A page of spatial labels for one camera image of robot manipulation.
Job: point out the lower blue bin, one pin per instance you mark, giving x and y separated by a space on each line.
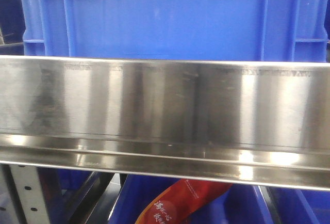
241 204

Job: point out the large blue storage bin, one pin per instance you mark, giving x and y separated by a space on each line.
251 30

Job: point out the red snack bag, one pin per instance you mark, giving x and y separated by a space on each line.
176 203

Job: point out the stainless steel shelf rail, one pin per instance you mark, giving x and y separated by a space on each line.
246 122

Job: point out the white perforated rack post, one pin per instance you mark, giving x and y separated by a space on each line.
22 199

